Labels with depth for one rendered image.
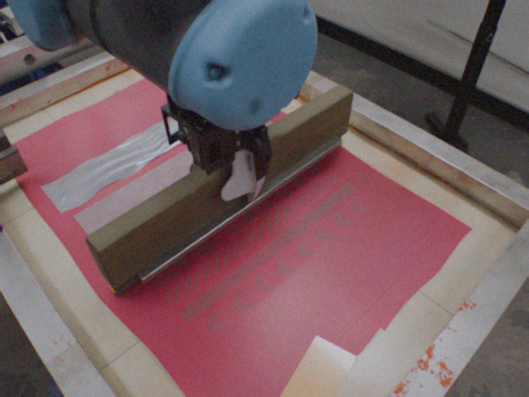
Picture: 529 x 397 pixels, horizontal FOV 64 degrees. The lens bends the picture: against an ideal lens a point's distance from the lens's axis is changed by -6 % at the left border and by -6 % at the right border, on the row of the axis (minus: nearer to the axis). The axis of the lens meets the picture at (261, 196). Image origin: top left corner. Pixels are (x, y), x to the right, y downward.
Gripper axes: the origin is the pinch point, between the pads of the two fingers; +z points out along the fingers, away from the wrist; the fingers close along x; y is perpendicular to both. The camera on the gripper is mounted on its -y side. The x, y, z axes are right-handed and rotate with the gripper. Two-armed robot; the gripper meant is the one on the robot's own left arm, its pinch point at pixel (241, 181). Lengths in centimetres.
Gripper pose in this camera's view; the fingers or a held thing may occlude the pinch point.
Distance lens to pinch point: 57.0
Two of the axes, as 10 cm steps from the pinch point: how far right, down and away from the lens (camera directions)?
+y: -7.2, 5.2, -4.5
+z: 0.2, 6.7, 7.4
